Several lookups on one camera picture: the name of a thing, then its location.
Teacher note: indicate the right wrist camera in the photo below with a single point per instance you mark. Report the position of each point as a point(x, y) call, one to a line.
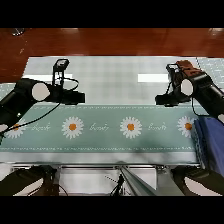
point(173, 71)

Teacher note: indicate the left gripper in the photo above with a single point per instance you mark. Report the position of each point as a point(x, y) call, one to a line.
point(70, 97)

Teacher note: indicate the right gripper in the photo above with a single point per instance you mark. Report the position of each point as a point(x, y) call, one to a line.
point(168, 99)

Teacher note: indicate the silver frame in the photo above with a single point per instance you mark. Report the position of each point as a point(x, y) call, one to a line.
point(143, 181)

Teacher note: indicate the brown garment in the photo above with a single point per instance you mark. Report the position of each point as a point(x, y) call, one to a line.
point(188, 67)

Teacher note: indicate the blue garment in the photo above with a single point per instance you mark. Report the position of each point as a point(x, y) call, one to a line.
point(211, 143)

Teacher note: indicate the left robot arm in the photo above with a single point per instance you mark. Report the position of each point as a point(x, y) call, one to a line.
point(18, 96)

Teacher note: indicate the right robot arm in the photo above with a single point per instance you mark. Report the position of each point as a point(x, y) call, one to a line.
point(208, 93)

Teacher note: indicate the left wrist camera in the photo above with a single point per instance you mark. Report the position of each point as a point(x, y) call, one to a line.
point(61, 64)

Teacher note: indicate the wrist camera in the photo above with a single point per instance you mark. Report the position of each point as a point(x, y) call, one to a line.
point(61, 64)
point(173, 71)

